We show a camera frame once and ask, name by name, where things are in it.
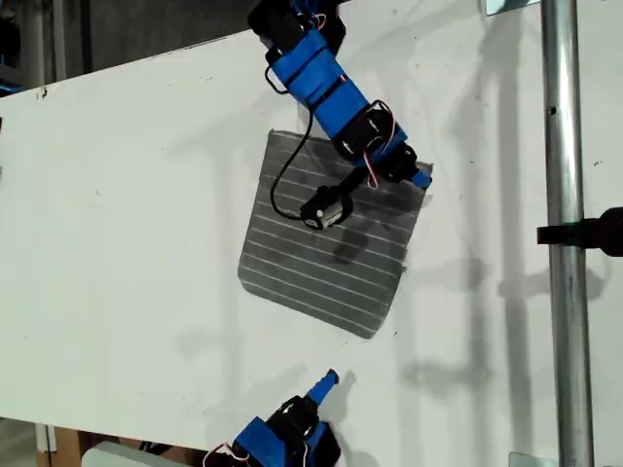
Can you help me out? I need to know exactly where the grey striped towel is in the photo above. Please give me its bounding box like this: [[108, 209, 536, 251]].
[[237, 127, 435, 341]]

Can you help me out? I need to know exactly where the black clamp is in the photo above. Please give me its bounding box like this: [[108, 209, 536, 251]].
[[536, 206, 623, 259]]

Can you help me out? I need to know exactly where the white box under table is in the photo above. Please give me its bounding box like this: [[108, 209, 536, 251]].
[[80, 440, 205, 467]]

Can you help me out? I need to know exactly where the wooden table leg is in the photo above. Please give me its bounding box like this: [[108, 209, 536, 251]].
[[34, 421, 84, 467]]

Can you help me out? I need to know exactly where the black camera stalk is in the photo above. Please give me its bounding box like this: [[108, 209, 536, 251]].
[[335, 167, 371, 200]]

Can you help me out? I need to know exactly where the black silver camera box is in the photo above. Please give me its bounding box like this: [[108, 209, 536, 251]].
[[299, 184, 354, 233]]

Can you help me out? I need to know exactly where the black camera cable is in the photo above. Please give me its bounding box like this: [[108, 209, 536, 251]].
[[264, 62, 315, 223]]

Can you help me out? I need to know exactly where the steel post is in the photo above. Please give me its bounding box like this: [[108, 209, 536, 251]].
[[540, 0, 596, 467]]

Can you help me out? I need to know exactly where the blue background frame part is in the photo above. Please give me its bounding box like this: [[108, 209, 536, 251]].
[[0, 51, 25, 96]]

